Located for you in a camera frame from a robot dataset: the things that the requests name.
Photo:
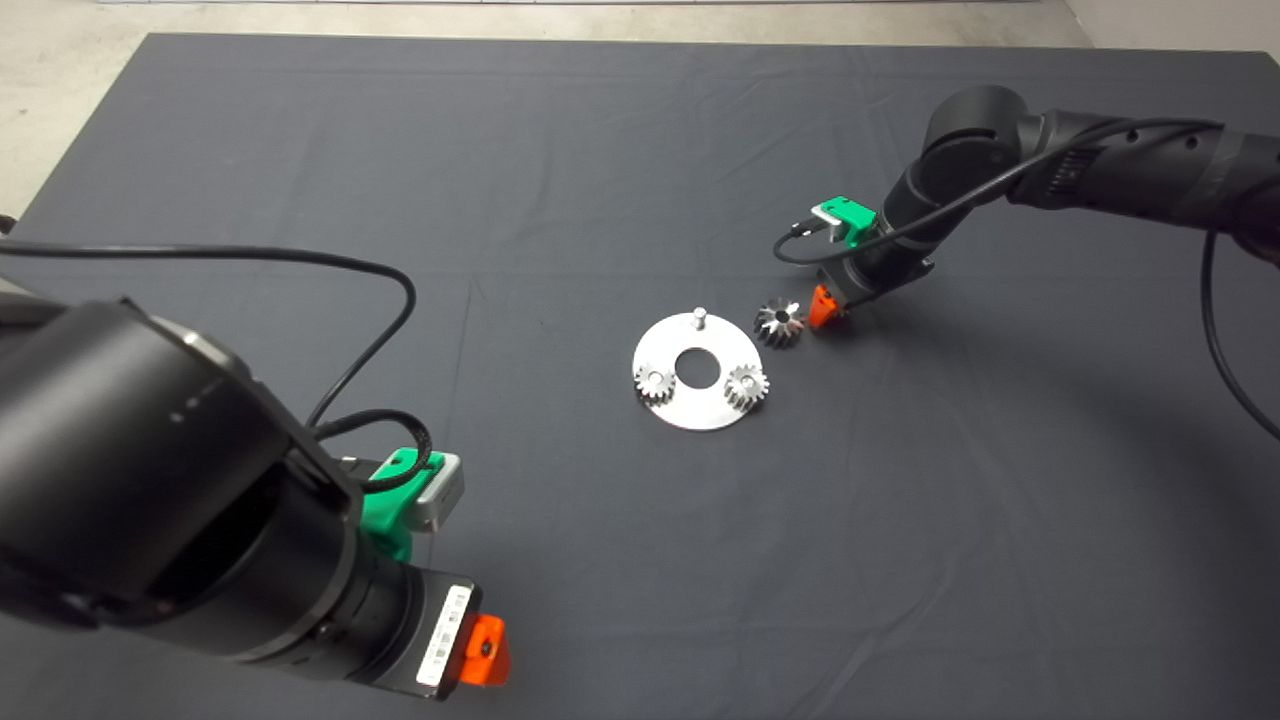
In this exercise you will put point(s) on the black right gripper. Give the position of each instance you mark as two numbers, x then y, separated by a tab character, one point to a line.
875	278

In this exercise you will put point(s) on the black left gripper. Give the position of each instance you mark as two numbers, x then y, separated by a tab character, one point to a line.
427	632

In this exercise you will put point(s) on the small dark steel gear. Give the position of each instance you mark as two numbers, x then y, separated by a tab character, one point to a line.
847	318

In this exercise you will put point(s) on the larger steel gear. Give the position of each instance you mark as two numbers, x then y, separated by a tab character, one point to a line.
779	324

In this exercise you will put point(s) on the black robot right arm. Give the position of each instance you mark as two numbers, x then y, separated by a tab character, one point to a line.
975	130

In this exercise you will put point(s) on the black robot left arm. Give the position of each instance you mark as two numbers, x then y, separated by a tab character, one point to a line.
150	430

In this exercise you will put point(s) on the round metal plate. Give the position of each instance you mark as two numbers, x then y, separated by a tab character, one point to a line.
700	410

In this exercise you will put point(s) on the dark grey table cloth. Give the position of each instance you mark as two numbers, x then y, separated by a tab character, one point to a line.
500	150

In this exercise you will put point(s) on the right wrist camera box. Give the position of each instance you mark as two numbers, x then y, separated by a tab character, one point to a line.
828	218

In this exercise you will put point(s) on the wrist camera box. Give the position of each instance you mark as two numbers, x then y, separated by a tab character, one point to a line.
437	495
828	218

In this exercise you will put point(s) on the right green camera mount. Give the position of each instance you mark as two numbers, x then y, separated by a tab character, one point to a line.
852	210

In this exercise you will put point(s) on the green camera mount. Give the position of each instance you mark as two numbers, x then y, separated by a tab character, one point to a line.
387	515
852	210

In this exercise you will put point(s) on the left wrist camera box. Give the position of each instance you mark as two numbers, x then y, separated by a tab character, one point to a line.
437	495

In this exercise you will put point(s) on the left green camera mount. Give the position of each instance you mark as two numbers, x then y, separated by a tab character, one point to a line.
387	515

